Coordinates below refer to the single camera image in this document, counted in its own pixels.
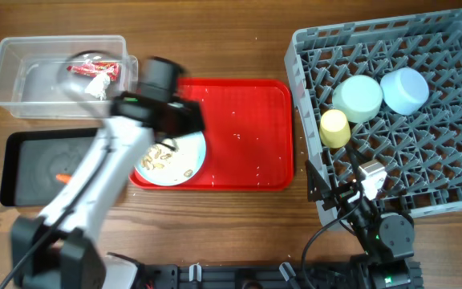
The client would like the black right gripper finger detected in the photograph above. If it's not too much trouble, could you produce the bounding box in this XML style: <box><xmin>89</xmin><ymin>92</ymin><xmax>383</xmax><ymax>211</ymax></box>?
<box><xmin>345</xmin><ymin>144</ymin><xmax>370</xmax><ymax>169</ymax></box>
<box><xmin>305</xmin><ymin>160</ymin><xmax>330</xmax><ymax>201</ymax></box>

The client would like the yellow plastic cup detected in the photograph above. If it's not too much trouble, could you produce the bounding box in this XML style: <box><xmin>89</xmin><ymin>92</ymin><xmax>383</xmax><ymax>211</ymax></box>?
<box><xmin>319</xmin><ymin>109</ymin><xmax>351</xmax><ymax>149</ymax></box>

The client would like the light blue plate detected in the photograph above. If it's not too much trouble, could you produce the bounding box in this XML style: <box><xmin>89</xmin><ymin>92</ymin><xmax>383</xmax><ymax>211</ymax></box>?
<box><xmin>135</xmin><ymin>132</ymin><xmax>206</xmax><ymax>186</ymax></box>

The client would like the mint green bowl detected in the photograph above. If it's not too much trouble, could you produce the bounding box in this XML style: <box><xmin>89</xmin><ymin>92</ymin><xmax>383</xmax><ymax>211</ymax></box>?
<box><xmin>332</xmin><ymin>75</ymin><xmax>383</xmax><ymax>123</ymax></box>

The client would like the white tissue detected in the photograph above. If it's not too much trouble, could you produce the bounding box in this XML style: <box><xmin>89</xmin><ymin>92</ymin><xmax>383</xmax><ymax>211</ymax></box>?
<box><xmin>84</xmin><ymin>73</ymin><xmax>111</xmax><ymax>100</ymax></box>

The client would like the light blue bowl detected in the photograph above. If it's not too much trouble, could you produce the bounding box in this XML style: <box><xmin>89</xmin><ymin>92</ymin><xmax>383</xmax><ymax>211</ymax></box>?
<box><xmin>380</xmin><ymin>67</ymin><xmax>429</xmax><ymax>116</ymax></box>

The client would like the red snack wrapper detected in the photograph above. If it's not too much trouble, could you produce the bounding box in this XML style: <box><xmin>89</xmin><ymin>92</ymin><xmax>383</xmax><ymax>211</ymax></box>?
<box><xmin>67</xmin><ymin>59</ymin><xmax>121</xmax><ymax>82</ymax></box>

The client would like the orange carrot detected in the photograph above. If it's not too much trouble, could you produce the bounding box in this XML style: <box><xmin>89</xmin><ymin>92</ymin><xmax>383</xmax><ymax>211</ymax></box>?
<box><xmin>55</xmin><ymin>173</ymin><xmax>71</xmax><ymax>184</ymax></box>

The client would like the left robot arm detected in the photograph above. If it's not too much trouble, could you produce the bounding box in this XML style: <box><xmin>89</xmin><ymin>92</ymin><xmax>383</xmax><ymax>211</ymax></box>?
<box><xmin>0</xmin><ymin>57</ymin><xmax>205</xmax><ymax>288</ymax></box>

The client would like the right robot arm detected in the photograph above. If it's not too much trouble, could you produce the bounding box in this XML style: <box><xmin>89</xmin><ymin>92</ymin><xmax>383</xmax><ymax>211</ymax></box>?
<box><xmin>301</xmin><ymin>144</ymin><xmax>416</xmax><ymax>288</ymax></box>

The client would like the grey dishwasher rack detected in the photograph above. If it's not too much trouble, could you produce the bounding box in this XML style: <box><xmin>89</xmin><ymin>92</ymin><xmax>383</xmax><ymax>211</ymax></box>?
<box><xmin>284</xmin><ymin>9</ymin><xmax>462</xmax><ymax>218</ymax></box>

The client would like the red plastic tray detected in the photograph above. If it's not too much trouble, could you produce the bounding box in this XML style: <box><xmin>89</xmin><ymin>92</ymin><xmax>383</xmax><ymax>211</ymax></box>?
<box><xmin>128</xmin><ymin>78</ymin><xmax>295</xmax><ymax>192</ymax></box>

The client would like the black tray bin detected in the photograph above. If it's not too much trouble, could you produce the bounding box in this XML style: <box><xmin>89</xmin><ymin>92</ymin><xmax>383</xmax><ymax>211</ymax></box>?
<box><xmin>0</xmin><ymin>128</ymin><xmax>97</xmax><ymax>207</ymax></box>

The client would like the clear plastic bin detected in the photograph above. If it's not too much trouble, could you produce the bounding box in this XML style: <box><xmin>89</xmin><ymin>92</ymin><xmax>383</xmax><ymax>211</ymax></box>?
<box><xmin>0</xmin><ymin>35</ymin><xmax>139</xmax><ymax>119</ymax></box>

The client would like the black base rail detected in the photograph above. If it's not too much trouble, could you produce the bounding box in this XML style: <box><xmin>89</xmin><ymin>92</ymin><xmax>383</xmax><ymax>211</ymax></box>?
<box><xmin>138</xmin><ymin>262</ymin><xmax>424</xmax><ymax>289</ymax></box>

